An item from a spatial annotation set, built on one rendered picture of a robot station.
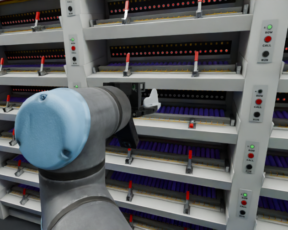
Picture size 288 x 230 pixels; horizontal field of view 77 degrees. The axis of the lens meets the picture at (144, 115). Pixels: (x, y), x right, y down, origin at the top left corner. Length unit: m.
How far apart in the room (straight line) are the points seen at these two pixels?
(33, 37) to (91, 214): 0.89
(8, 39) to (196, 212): 1.17
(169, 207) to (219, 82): 0.58
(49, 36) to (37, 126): 0.74
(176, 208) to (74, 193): 0.70
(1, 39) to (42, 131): 0.96
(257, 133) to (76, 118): 0.63
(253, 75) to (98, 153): 0.56
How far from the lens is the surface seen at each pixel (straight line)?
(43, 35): 0.97
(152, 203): 0.93
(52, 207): 0.26
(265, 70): 0.70
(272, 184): 0.84
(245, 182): 0.80
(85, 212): 0.22
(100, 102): 0.26
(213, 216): 0.91
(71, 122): 0.21
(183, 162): 0.84
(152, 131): 0.74
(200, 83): 0.68
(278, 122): 0.81
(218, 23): 0.70
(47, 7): 1.24
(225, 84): 0.69
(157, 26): 0.71
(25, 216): 1.54
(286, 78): 0.72
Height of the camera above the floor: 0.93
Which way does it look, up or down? 13 degrees down
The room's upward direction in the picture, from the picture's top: straight up
